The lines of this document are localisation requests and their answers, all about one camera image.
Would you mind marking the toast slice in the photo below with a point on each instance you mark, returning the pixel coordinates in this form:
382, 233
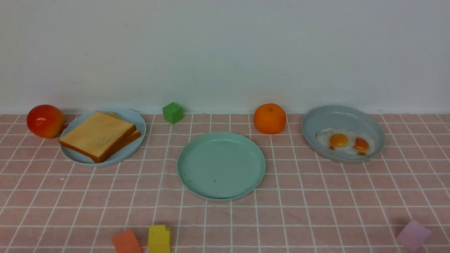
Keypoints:
135, 135
81, 138

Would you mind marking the fried egg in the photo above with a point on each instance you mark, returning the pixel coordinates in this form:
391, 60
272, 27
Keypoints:
363, 145
335, 139

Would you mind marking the green round plate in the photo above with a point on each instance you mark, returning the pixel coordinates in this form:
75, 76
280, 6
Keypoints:
221, 166

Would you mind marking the orange fruit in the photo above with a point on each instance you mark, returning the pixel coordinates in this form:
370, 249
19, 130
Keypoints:
269, 119

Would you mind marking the green cube block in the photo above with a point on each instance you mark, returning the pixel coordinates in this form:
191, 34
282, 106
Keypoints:
173, 113

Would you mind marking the light blue plate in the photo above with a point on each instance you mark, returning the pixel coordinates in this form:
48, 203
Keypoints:
125, 114

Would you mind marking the pink checkered tablecloth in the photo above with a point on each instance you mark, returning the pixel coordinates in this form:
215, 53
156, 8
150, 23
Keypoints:
304, 204

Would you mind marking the grey blue plate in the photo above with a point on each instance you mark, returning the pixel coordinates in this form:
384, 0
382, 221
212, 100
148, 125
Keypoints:
341, 117

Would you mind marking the yellow block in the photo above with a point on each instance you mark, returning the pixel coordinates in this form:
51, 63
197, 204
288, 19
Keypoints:
159, 239

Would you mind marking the orange block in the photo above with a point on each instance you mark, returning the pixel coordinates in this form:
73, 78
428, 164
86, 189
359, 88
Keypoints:
126, 242

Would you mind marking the red yellow apple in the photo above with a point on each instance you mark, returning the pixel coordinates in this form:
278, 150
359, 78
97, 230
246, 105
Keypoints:
46, 121

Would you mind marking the pink block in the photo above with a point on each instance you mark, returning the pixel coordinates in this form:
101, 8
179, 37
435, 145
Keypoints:
413, 236

